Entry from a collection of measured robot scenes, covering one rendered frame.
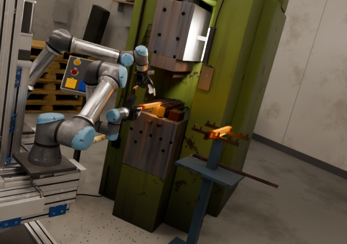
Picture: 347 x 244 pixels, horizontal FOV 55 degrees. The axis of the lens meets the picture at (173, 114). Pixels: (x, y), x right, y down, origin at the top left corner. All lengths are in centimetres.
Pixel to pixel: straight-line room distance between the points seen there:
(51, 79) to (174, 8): 310
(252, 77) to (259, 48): 25
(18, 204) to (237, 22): 179
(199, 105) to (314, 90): 365
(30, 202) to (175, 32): 152
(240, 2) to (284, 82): 383
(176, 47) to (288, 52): 397
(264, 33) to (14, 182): 214
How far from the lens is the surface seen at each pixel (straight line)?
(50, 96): 529
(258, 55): 288
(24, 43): 173
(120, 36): 954
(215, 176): 211
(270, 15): 290
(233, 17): 249
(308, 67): 605
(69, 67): 269
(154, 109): 254
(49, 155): 164
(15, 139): 182
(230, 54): 247
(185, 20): 245
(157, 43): 252
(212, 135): 201
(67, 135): 155
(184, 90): 294
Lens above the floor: 151
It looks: 13 degrees down
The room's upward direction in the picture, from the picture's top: 13 degrees clockwise
